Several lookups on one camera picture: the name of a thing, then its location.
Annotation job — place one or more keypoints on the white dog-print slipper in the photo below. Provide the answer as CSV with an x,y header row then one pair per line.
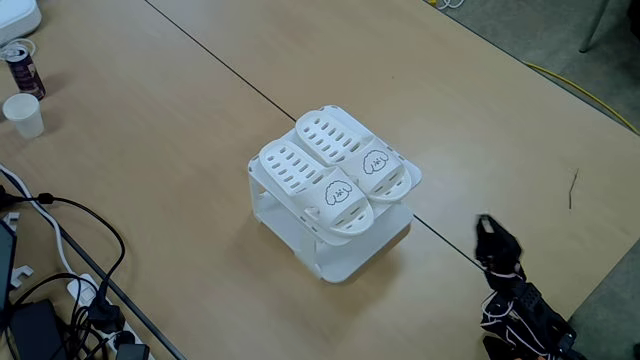
x,y
300,175
330,135

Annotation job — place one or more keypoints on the white two-tier shoe rack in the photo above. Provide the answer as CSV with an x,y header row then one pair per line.
x,y
360,250

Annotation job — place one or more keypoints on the grey chair leg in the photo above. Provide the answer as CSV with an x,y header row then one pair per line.
x,y
592,30

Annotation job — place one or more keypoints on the black chair part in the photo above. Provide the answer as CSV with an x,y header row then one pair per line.
x,y
635,17

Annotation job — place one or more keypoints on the dark table gap strip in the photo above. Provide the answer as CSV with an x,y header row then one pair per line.
x,y
160,335

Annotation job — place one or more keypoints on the black plug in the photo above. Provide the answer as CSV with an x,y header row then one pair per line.
x,y
132,352

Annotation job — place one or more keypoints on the tall black plug adapter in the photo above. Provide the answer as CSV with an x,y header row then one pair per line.
x,y
106,316

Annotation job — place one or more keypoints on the white power strip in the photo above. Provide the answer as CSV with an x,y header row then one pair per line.
x,y
82,292

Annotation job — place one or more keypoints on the black power brick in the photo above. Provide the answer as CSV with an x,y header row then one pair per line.
x,y
37,332
4,197

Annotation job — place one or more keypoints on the white printed plastic part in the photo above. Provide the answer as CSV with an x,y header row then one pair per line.
x,y
11,219
22,274

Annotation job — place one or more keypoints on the white paper cup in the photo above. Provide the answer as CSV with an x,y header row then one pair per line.
x,y
24,117

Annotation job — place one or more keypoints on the dark laptop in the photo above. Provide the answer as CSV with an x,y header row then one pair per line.
x,y
6,265

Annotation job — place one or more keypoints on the dark purple drink can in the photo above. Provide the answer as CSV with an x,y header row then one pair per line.
x,y
27,75

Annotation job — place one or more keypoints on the white rounded device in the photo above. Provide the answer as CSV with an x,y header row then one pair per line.
x,y
15,17

